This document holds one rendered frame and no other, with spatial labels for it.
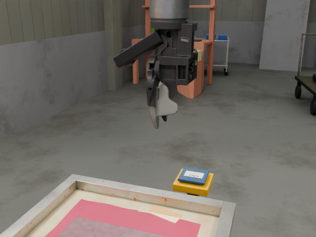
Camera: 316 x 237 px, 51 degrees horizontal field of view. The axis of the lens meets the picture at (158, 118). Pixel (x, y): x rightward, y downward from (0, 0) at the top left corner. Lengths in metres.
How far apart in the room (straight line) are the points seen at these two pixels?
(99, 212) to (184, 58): 0.64
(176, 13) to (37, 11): 4.30
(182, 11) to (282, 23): 8.31
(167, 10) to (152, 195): 0.66
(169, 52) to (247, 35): 8.84
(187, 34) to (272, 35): 8.27
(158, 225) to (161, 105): 0.48
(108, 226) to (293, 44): 8.10
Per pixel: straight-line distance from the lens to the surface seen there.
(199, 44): 6.23
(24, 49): 4.65
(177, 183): 1.25
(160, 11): 0.63
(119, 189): 1.15
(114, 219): 1.07
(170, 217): 1.07
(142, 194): 1.13
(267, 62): 8.83
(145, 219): 1.06
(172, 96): 0.72
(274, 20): 8.94
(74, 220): 1.09
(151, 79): 0.64
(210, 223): 1.06
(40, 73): 4.88
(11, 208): 3.04
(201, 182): 1.23
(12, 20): 4.55
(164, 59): 0.64
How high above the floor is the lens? 1.58
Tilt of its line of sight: 19 degrees down
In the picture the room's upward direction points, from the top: straight up
